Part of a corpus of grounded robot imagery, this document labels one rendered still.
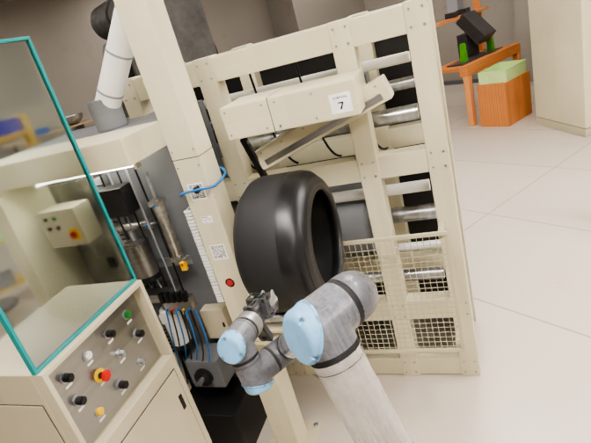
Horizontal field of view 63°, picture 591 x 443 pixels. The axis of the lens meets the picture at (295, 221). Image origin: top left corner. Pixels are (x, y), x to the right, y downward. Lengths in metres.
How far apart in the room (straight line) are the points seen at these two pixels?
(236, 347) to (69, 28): 9.28
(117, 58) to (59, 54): 7.87
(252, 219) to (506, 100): 5.86
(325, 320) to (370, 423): 0.23
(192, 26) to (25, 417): 3.86
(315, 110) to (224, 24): 9.52
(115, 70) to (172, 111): 0.53
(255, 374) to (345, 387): 0.54
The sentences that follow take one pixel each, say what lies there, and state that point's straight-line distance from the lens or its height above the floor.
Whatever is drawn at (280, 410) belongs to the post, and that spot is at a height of 0.29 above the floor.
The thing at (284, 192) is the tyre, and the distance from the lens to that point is 1.84.
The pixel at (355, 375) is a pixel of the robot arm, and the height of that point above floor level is 1.37.
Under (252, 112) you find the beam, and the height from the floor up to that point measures 1.74.
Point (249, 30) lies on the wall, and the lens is 11.76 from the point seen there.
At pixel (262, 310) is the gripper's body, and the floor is 1.20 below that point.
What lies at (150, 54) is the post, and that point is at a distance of 1.97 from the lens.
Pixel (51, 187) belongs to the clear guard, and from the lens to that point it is 1.80.
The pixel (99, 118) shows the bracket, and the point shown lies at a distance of 2.51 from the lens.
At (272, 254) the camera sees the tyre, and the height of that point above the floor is 1.28.
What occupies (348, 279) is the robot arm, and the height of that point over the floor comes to 1.51.
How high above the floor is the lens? 2.03
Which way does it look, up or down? 22 degrees down
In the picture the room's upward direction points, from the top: 16 degrees counter-clockwise
